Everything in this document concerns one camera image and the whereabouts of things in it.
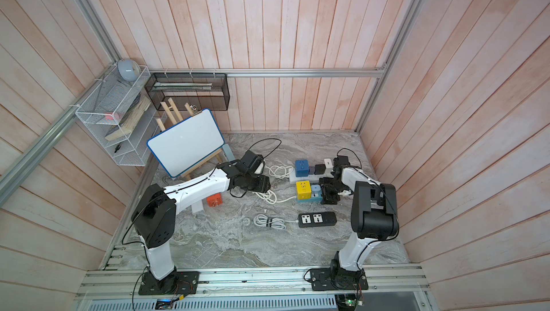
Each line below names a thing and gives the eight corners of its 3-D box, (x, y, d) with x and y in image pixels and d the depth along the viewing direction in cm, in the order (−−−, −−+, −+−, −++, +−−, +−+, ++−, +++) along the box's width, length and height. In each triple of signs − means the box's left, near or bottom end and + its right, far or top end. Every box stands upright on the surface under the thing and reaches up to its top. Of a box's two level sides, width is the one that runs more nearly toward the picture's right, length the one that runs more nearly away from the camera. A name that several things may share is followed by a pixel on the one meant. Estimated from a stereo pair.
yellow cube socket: (296, 202, 95) (297, 193, 88) (295, 190, 99) (296, 180, 92) (309, 202, 95) (312, 193, 88) (307, 190, 99) (310, 180, 92)
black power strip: (298, 227, 88) (299, 224, 85) (297, 215, 92) (298, 211, 89) (336, 227, 88) (338, 224, 85) (334, 215, 92) (336, 211, 89)
